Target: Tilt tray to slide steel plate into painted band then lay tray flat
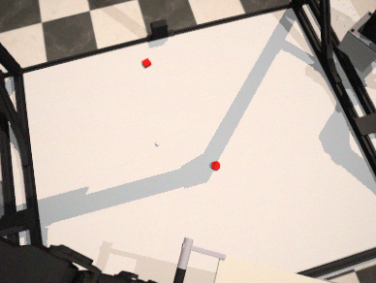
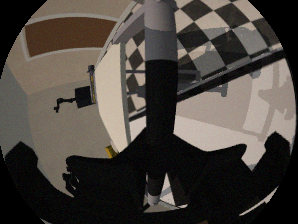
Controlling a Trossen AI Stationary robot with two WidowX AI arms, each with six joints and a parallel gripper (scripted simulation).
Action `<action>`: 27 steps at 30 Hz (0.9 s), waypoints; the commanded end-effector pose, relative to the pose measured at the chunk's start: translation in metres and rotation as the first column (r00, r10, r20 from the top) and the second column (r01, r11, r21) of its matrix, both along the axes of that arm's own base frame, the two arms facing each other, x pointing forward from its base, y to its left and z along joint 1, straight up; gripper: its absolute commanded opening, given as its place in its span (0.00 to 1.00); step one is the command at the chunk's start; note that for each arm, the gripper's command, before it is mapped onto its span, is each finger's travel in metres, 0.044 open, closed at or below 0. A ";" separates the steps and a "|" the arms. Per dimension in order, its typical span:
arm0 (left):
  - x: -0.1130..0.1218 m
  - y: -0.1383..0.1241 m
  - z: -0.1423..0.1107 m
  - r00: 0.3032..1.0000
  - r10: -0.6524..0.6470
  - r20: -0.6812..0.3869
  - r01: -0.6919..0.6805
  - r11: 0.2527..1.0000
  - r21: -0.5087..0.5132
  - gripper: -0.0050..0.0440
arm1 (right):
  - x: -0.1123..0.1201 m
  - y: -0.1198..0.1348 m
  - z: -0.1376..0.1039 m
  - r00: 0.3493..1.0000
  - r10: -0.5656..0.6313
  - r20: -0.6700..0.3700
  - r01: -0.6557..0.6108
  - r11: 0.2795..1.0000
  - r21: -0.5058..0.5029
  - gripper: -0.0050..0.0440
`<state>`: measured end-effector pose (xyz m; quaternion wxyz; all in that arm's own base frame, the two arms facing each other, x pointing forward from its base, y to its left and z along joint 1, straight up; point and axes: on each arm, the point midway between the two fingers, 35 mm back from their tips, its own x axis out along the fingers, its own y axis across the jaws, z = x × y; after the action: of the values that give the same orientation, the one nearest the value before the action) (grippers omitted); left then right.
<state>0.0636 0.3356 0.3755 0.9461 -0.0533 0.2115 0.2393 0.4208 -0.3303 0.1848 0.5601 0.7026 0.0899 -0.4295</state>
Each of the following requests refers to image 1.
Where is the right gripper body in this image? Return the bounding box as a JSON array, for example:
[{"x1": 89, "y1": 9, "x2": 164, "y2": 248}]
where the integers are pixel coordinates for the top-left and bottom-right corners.
[{"x1": 115, "y1": 270, "x2": 149, "y2": 283}]

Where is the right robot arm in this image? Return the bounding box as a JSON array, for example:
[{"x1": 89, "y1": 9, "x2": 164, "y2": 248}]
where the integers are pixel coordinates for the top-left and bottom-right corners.
[{"x1": 0, "y1": 236, "x2": 121, "y2": 283}]

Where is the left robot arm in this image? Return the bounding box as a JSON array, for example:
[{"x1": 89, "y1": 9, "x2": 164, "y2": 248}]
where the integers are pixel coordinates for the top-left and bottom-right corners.
[{"x1": 358, "y1": 10, "x2": 376, "y2": 45}]

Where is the small red block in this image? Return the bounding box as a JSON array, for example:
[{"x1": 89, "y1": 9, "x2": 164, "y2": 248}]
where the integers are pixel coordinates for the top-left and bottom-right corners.
[{"x1": 142, "y1": 58, "x2": 151, "y2": 68}]

